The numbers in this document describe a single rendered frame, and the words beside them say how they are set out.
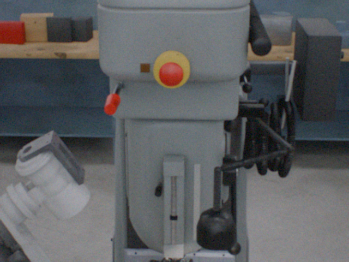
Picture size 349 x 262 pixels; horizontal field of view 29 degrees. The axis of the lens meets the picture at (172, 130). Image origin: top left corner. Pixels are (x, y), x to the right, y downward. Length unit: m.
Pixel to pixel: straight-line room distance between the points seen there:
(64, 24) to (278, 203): 2.07
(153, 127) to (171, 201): 0.15
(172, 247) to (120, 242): 0.62
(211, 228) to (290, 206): 3.41
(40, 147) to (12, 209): 0.11
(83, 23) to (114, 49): 4.05
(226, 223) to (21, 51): 3.94
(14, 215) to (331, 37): 0.85
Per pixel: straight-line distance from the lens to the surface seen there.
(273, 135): 1.33
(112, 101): 1.12
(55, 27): 5.20
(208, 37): 1.11
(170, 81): 1.08
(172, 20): 1.10
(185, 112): 1.24
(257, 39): 1.14
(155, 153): 1.31
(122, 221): 1.92
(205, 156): 1.32
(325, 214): 4.52
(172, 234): 1.35
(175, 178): 1.29
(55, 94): 5.89
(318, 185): 4.92
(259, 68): 1.65
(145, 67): 1.12
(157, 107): 1.24
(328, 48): 1.57
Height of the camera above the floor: 2.06
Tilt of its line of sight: 21 degrees down
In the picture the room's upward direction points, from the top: straight up
